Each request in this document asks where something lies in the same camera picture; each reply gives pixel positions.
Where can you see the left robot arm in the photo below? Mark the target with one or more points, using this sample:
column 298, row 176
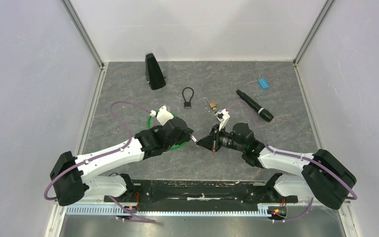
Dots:
column 76, row 177

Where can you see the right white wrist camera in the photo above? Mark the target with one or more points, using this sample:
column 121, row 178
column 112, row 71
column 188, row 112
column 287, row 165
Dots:
column 223, row 117

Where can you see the green cable lock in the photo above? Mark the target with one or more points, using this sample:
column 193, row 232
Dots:
column 150, row 121

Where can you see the blue toy brick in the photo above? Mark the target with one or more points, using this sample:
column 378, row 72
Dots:
column 263, row 83

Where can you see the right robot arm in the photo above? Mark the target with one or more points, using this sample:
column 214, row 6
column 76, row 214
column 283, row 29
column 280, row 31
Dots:
column 316, row 175

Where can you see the black microphone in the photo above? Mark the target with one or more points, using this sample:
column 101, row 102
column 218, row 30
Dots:
column 262, row 112

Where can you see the black metronome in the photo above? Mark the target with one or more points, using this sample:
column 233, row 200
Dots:
column 154, row 76

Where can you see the brass padlock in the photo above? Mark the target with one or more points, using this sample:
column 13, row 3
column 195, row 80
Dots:
column 211, row 105

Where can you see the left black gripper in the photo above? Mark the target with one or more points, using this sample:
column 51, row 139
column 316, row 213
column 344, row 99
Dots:
column 186, row 136

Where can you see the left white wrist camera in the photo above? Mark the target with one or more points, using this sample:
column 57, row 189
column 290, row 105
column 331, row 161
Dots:
column 163, row 115

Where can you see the white cable duct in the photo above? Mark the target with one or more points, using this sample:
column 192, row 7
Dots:
column 113, row 209

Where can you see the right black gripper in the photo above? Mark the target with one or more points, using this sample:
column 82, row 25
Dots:
column 211, row 141

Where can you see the black cable padlock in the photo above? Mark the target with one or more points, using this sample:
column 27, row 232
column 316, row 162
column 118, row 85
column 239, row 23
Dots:
column 187, row 102

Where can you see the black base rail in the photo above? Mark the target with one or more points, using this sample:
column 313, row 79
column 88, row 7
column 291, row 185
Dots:
column 185, row 195

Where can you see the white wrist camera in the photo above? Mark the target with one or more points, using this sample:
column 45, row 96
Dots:
column 163, row 115
column 223, row 117

